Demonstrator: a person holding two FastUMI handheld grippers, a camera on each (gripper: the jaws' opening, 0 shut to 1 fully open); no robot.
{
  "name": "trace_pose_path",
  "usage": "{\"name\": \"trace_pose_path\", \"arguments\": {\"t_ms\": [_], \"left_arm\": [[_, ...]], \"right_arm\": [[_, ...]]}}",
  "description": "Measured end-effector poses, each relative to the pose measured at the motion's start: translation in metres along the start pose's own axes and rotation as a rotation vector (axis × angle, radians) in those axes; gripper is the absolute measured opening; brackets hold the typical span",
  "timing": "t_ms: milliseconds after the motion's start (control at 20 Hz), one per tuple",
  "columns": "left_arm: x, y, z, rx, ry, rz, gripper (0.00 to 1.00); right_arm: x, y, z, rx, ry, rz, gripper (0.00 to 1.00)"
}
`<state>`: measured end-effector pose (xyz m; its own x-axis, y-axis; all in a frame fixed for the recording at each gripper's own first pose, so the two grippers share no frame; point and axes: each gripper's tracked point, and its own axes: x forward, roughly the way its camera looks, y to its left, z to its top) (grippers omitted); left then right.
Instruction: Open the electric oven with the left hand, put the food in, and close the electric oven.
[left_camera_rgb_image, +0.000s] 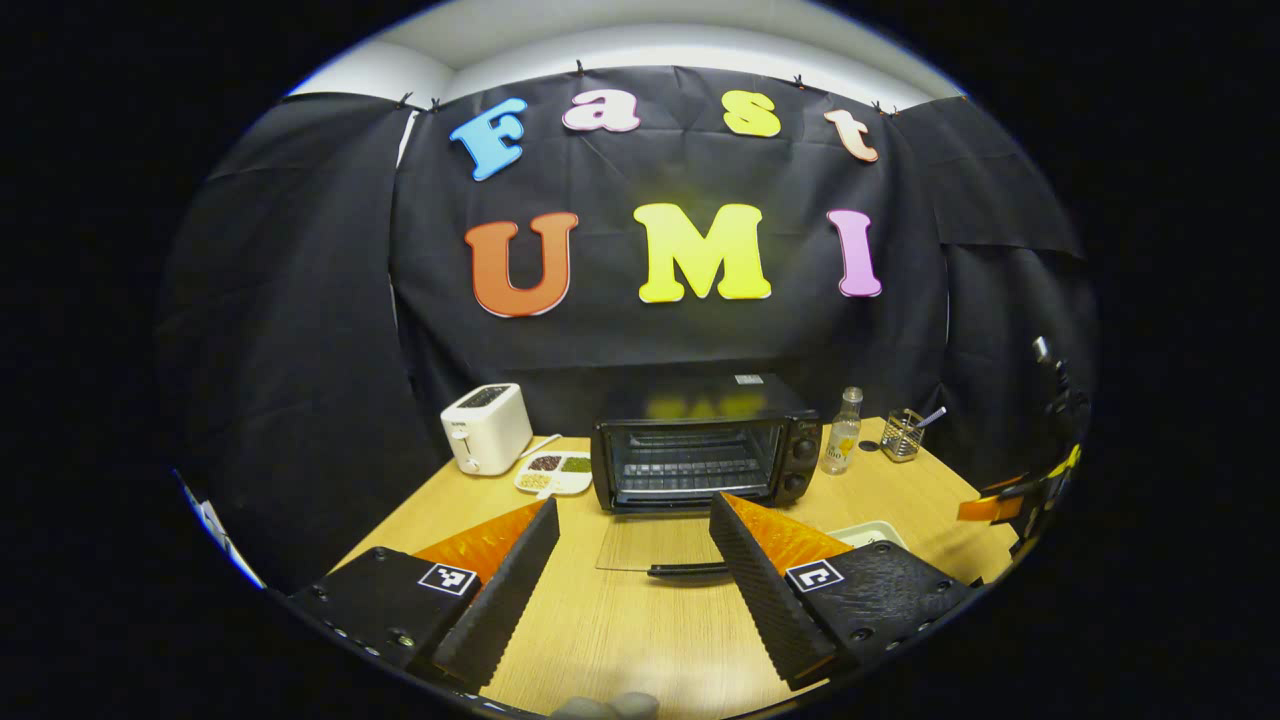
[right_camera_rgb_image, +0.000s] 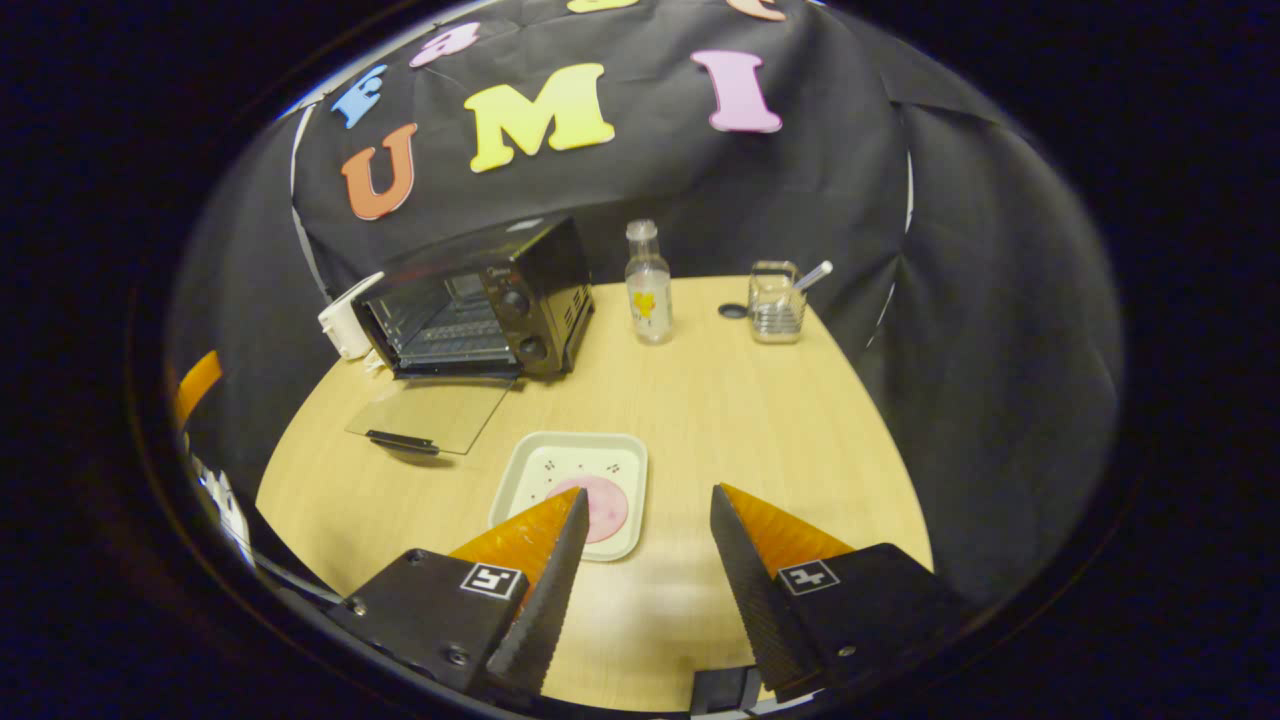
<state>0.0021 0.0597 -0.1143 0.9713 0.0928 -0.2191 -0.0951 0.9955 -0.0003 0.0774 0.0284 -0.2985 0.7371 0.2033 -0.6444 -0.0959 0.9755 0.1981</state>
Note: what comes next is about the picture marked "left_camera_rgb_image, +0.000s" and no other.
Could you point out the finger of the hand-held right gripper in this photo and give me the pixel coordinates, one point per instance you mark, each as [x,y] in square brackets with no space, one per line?
[990,508]

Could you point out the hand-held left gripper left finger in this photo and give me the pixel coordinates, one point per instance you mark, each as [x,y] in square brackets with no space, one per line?
[500,598]

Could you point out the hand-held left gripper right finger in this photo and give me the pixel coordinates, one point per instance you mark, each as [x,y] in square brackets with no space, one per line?
[765,598]

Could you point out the light green square plate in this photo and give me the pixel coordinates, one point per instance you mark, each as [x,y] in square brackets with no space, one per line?
[870,532]

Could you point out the black electric oven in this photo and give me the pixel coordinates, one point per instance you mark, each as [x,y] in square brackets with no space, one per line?
[700,400]

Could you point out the metal spoon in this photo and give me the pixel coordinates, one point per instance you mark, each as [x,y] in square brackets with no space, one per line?
[935,415]

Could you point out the white divided dish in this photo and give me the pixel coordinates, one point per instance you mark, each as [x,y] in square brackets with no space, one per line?
[552,480]

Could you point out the white spoon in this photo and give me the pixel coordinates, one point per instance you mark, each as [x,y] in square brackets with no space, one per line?
[540,447]

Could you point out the clear glass bottle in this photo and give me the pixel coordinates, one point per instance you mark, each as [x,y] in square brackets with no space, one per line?
[841,440]

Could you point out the white toaster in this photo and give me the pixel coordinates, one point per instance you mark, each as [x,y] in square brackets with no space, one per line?
[485,430]

